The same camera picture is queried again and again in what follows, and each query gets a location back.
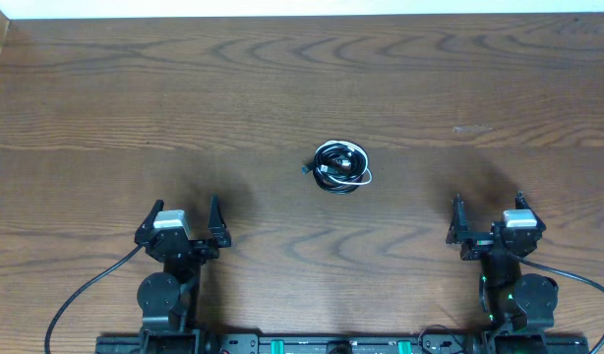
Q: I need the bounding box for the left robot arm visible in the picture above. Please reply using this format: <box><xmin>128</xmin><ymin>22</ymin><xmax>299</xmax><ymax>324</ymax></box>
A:
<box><xmin>135</xmin><ymin>196</ymin><xmax>231</xmax><ymax>353</ymax></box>

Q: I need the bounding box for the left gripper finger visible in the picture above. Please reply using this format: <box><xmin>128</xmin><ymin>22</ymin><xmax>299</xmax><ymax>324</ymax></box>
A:
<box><xmin>208</xmin><ymin>195</ymin><xmax>231</xmax><ymax>248</ymax></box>
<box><xmin>136</xmin><ymin>200</ymin><xmax>164</xmax><ymax>236</ymax></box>

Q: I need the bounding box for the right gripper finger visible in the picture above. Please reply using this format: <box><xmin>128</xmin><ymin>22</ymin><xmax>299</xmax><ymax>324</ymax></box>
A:
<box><xmin>514</xmin><ymin>191</ymin><xmax>547</xmax><ymax>231</ymax></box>
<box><xmin>446</xmin><ymin>194</ymin><xmax>469</xmax><ymax>244</ymax></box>

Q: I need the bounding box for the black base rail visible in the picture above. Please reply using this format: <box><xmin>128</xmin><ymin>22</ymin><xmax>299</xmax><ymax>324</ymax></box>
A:
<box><xmin>94</xmin><ymin>332</ymin><xmax>588</xmax><ymax>354</ymax></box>

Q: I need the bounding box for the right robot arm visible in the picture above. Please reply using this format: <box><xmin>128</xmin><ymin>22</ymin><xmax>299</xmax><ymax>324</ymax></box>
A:
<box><xmin>446</xmin><ymin>192</ymin><xmax>559</xmax><ymax>353</ymax></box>

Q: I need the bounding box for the white usb cable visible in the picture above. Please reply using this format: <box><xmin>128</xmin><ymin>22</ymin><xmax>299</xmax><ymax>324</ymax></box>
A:
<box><xmin>317</xmin><ymin>140</ymin><xmax>374</xmax><ymax>187</ymax></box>

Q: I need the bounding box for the black usb cable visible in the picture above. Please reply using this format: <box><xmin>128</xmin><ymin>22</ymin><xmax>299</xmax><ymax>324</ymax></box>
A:
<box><xmin>301</xmin><ymin>141</ymin><xmax>371</xmax><ymax>196</ymax></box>

